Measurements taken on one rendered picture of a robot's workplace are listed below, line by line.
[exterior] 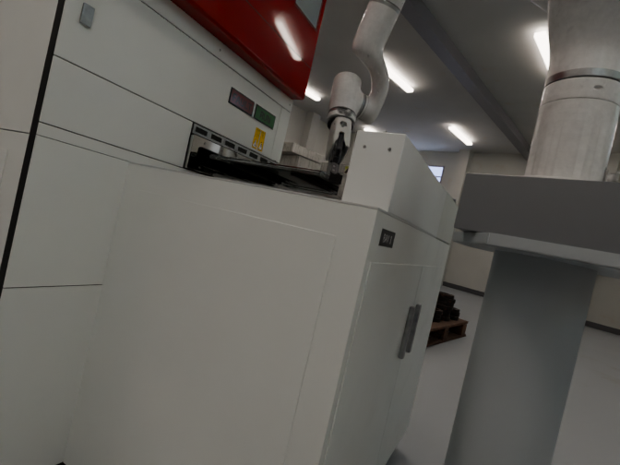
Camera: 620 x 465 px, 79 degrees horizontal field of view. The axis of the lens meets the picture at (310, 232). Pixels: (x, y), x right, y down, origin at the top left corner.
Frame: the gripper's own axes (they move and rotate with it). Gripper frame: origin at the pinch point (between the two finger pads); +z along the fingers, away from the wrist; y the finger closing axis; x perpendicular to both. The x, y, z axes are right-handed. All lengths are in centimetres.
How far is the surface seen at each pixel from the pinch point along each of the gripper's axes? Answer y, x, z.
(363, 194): -31.0, -0.9, 20.1
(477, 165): 729, -520, -531
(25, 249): -10, 59, 39
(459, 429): -22, -27, 57
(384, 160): -34.5, -2.9, 14.4
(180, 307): -9, 28, 44
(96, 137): -12, 54, 12
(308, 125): 770, -48, -544
